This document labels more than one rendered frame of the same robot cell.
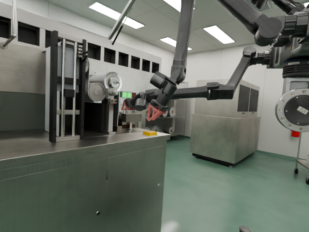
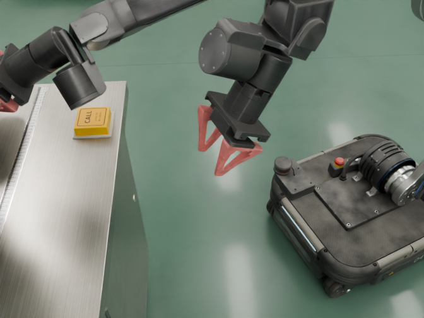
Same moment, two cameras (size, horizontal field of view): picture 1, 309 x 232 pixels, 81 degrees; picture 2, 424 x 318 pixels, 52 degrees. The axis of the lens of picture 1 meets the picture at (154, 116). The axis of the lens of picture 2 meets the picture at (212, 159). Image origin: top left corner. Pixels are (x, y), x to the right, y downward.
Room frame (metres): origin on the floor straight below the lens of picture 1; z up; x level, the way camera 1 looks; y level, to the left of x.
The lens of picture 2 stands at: (0.57, 0.35, 1.55)
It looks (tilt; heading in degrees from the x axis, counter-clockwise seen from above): 47 degrees down; 314
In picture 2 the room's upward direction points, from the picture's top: straight up
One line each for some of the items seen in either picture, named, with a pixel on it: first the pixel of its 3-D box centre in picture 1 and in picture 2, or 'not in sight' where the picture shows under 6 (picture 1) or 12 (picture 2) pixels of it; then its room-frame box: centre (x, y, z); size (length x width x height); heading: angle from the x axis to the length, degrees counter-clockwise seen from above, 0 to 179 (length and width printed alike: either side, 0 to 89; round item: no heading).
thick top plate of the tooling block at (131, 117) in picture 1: (118, 115); not in sight; (1.53, 0.30, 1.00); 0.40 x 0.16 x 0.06; 48
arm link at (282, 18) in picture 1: (271, 31); not in sight; (0.73, -0.43, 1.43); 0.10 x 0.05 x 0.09; 71
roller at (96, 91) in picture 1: (88, 91); not in sight; (1.28, 0.48, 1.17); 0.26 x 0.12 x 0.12; 48
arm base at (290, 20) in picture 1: (295, 25); not in sight; (0.71, -0.51, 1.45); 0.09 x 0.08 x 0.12; 161
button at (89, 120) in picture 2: (149, 133); (93, 120); (1.25, 0.02, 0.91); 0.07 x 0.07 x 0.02; 48
